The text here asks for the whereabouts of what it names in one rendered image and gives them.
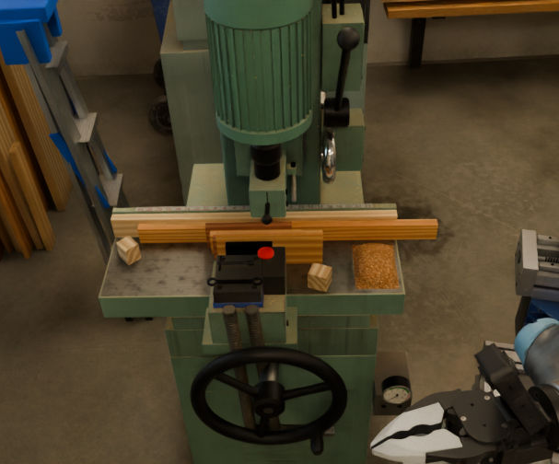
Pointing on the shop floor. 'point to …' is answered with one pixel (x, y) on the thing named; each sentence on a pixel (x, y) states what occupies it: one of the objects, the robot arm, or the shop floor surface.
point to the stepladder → (60, 105)
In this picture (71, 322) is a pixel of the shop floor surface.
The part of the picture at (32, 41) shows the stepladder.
